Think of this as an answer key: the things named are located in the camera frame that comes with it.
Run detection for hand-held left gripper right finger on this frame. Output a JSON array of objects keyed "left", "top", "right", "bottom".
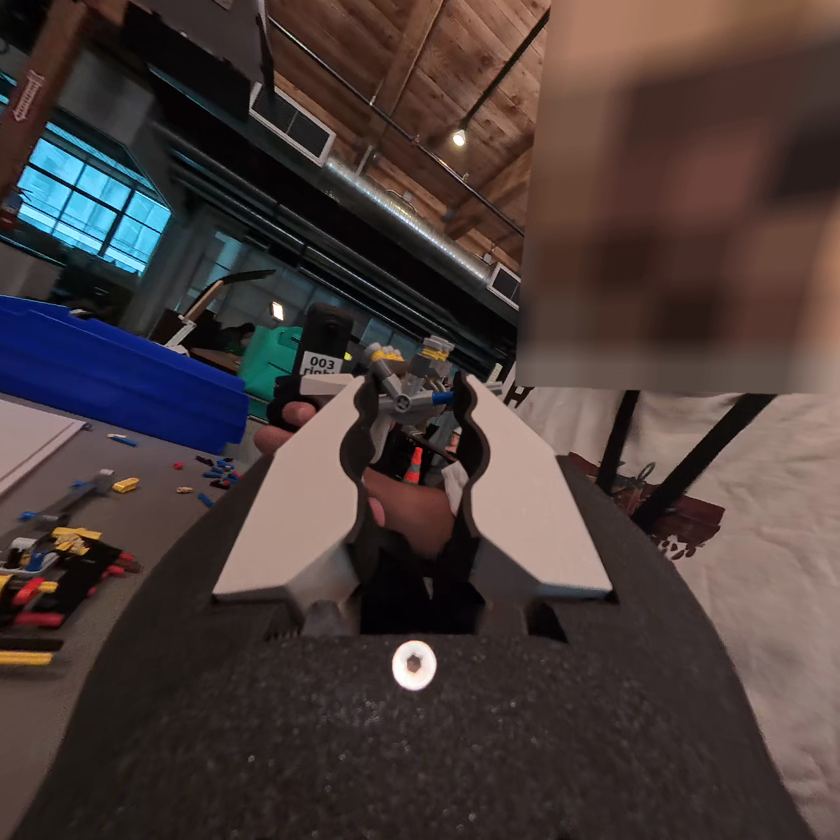
[{"left": 449, "top": 371, "right": 616, "bottom": 636}]

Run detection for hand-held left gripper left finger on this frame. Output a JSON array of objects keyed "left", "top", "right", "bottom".
[{"left": 213, "top": 375, "right": 385, "bottom": 636}]

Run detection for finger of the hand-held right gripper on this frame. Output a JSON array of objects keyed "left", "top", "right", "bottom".
[{"left": 298, "top": 375, "right": 355, "bottom": 404}]

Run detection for grey lego engine assembly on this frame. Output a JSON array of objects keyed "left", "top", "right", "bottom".
[{"left": 363, "top": 336, "right": 457, "bottom": 460}]

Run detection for pile of small lego pieces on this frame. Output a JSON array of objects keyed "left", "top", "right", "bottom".
[{"left": 190, "top": 455, "right": 245, "bottom": 492}]

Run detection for dark grey lego beam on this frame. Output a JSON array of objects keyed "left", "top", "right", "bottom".
[{"left": 20, "top": 469, "right": 116, "bottom": 526}]

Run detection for black yellow lego chassis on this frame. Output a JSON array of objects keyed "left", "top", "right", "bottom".
[{"left": 0, "top": 525, "right": 142, "bottom": 667}]

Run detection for person's right hand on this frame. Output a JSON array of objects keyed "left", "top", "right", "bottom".
[{"left": 253, "top": 402, "right": 460, "bottom": 560}]

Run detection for green plastic bin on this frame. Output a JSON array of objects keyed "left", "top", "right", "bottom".
[{"left": 239, "top": 325, "right": 304, "bottom": 401}]

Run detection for blue plastic bin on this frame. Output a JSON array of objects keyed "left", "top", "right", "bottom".
[{"left": 0, "top": 295, "right": 250, "bottom": 454}]

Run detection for person's white shirt torso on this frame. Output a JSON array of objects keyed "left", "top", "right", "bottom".
[{"left": 512, "top": 386, "right": 840, "bottom": 840}]

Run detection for paned window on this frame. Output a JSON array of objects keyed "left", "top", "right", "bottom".
[{"left": 13, "top": 121, "right": 173, "bottom": 275}]

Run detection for open instruction booklet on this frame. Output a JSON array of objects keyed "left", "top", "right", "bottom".
[{"left": 0, "top": 400, "right": 86, "bottom": 496}]

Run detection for black lanyard strap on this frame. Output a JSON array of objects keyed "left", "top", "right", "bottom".
[{"left": 596, "top": 390, "right": 778, "bottom": 536}]

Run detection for silver air duct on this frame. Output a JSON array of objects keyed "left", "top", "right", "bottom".
[{"left": 322, "top": 154, "right": 494, "bottom": 284}]

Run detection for white wall vent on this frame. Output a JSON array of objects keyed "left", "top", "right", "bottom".
[
  {"left": 487, "top": 262, "right": 522, "bottom": 309},
  {"left": 249, "top": 82, "right": 337, "bottom": 166}
]

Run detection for wooden post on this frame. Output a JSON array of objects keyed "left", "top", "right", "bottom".
[{"left": 0, "top": 0, "right": 99, "bottom": 194}]

